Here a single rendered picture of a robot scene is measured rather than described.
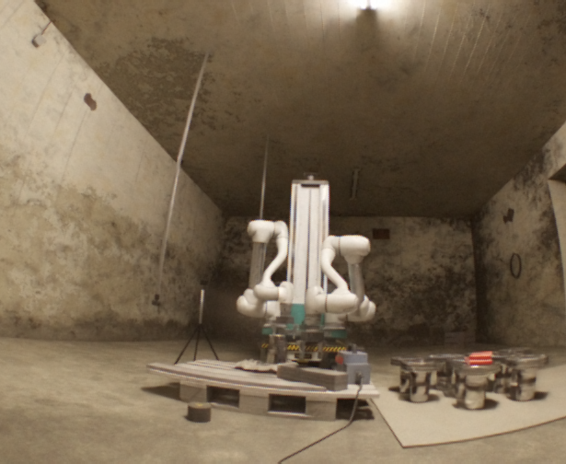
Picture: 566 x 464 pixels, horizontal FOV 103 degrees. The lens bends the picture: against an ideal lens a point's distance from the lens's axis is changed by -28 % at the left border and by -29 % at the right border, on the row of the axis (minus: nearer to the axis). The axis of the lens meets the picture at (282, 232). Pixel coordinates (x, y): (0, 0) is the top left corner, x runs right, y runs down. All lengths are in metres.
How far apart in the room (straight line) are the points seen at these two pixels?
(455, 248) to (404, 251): 1.26
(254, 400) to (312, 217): 1.80
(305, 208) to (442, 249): 5.10
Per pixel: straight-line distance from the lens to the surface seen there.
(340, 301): 1.64
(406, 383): 2.19
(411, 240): 7.39
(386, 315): 7.01
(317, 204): 2.91
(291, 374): 1.78
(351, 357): 1.84
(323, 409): 1.57
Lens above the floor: 0.47
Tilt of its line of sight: 17 degrees up
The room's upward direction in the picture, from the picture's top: 3 degrees clockwise
